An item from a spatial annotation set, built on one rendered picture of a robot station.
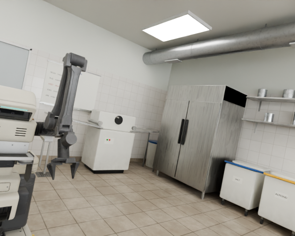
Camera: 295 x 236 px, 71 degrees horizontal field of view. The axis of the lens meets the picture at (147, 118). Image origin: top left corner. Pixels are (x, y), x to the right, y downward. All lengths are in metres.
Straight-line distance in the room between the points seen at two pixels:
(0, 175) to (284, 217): 3.34
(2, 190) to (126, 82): 4.20
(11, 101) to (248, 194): 3.40
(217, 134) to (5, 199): 3.18
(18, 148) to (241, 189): 3.27
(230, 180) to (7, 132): 3.34
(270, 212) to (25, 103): 3.36
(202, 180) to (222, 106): 1.35
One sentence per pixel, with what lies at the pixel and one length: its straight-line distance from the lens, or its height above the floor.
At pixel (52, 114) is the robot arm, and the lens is 1.27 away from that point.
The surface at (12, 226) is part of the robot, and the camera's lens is 1.85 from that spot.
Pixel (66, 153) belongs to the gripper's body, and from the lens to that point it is 1.14.
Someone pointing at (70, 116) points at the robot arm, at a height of 1.17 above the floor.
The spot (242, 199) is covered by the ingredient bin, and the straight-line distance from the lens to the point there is 3.84.
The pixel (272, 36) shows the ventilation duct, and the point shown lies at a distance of 3.61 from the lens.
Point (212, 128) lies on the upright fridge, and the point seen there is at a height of 1.27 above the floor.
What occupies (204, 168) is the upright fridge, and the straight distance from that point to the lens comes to 3.84.
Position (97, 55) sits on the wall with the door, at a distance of 4.91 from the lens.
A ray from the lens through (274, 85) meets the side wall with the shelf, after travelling 4.48.
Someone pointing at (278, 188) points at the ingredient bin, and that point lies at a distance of 3.61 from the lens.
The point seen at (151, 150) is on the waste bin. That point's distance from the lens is 5.35.
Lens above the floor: 1.24
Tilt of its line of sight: level
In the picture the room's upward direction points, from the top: 11 degrees clockwise
